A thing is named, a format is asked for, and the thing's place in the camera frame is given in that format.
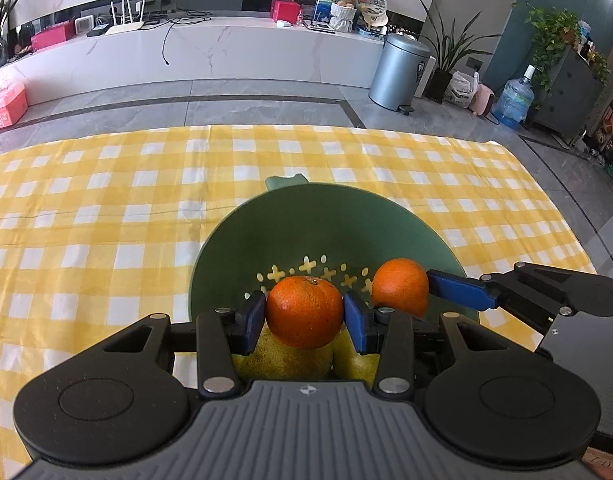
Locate red box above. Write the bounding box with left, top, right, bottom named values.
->
left=270, top=0, right=301, bottom=22

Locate yellow checked tablecloth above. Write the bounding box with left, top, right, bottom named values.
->
left=0, top=124, right=599, bottom=466

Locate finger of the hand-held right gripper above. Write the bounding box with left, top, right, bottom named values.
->
left=426, top=261, right=583, bottom=333

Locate white plastic bag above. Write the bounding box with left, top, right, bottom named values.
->
left=443, top=71, right=481, bottom=109

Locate pink storage box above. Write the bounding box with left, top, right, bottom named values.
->
left=0, top=77, right=30, bottom=133

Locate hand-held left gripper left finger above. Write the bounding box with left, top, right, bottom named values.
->
left=89, top=292, right=267, bottom=400

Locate white router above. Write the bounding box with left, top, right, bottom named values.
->
left=105, top=0, right=154, bottom=36

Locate small pink appliance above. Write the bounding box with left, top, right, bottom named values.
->
left=469, top=83, right=496, bottom=116

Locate orange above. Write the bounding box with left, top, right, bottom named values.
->
left=265, top=275, right=345, bottom=351
left=371, top=258, right=430, bottom=319

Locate black cable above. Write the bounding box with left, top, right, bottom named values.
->
left=161, top=12, right=212, bottom=66

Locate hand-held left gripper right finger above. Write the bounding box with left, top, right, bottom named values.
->
left=342, top=290, right=542, bottom=398

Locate silver pedal trash can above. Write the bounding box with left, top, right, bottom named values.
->
left=369, top=34, right=433, bottom=113

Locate decorative round fan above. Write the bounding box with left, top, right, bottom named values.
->
left=359, top=0, right=389, bottom=28

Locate green colander bowl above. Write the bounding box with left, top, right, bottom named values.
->
left=186, top=174, right=483, bottom=358

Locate green ivy plant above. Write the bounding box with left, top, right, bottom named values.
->
left=523, top=5, right=612, bottom=86

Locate blue water jug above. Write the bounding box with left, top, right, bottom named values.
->
left=492, top=64, right=537, bottom=130

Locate white woven vase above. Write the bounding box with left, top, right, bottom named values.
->
left=330, top=4, right=358, bottom=33

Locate white marble media console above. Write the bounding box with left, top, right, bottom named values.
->
left=0, top=15, right=402, bottom=111

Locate potted plant in black pot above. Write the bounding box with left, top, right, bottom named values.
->
left=419, top=0, right=502, bottom=105

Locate magenta gift box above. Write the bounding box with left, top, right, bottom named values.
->
left=30, top=21, right=74, bottom=51

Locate yellow pear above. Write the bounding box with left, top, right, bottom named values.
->
left=231, top=325, right=334, bottom=383
left=333, top=332, right=382, bottom=386

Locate grey cabinet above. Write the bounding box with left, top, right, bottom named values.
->
left=529, top=47, right=607, bottom=146

